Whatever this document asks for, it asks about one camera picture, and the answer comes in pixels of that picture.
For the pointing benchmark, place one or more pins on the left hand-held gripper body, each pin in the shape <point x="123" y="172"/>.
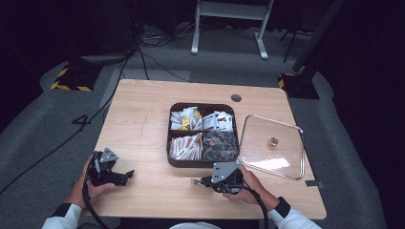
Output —
<point x="102" y="173"/>

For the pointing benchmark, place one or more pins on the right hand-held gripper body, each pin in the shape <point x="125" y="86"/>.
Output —
<point x="227" y="178"/>

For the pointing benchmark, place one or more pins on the small silver sachet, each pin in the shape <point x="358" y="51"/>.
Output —
<point x="195" y="182"/>

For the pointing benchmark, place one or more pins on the brown four-compartment box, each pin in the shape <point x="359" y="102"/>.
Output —
<point x="203" y="163"/>

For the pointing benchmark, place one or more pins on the clear lid with gold knob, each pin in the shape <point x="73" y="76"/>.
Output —
<point x="270" y="152"/>

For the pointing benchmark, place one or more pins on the person's left hand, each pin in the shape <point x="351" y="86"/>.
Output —
<point x="81" y="191"/>

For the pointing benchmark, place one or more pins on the person's right hand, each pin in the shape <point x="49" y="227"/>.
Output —
<point x="254" y="191"/>

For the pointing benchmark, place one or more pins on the pile of dark packets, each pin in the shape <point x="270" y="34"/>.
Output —
<point x="220" y="146"/>

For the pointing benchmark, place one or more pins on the pile of white brown stick packets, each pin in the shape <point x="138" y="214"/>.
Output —
<point x="186" y="147"/>

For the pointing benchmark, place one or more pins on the person's white clothing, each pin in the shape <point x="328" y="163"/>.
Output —
<point x="194" y="226"/>

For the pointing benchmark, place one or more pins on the pile of white dark-print sachets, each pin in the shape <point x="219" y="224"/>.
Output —
<point x="219" y="121"/>

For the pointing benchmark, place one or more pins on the pile of white yellow packets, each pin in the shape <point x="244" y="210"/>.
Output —
<point x="186" y="120"/>

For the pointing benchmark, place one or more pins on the grey tape strip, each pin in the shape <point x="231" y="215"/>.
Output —
<point x="315" y="183"/>

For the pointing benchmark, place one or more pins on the black yellow striped stand base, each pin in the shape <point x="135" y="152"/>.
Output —
<point x="74" y="78"/>
<point x="297" y="86"/>

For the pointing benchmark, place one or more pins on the dark slanted stand pole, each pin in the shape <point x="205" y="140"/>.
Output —
<point x="318" y="35"/>

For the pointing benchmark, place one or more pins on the white metal stand frame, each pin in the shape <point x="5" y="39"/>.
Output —
<point x="230" y="11"/>

